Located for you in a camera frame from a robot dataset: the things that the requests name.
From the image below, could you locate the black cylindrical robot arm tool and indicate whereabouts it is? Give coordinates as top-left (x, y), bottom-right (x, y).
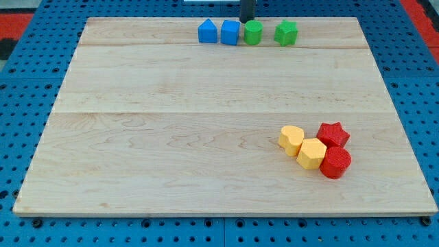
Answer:
top-left (239, 0), bottom-right (257, 23)

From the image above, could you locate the wooden board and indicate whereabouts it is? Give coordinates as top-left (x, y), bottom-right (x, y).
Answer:
top-left (13, 17), bottom-right (438, 217)

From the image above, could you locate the yellow heart block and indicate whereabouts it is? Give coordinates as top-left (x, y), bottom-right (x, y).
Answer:
top-left (278, 126), bottom-right (305, 157)

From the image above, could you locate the blue pentagon block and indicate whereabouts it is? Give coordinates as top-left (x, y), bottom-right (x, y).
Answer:
top-left (198, 19), bottom-right (218, 43)

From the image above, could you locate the blue cube block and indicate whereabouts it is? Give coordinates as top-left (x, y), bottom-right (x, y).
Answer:
top-left (220, 20), bottom-right (240, 45)

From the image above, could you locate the yellow hexagon block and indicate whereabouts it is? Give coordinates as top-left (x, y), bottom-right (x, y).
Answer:
top-left (296, 138), bottom-right (327, 169)

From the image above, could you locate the green cylinder block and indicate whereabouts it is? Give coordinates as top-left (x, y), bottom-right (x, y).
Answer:
top-left (244, 20), bottom-right (263, 45)

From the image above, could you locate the green star block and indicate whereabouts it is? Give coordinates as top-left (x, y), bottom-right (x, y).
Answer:
top-left (274, 20), bottom-right (298, 47)

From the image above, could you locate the red star block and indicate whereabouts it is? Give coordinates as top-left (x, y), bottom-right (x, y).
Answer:
top-left (316, 122), bottom-right (351, 148)

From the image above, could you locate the red cylinder block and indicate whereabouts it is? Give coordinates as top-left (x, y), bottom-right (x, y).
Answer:
top-left (320, 146), bottom-right (352, 179)

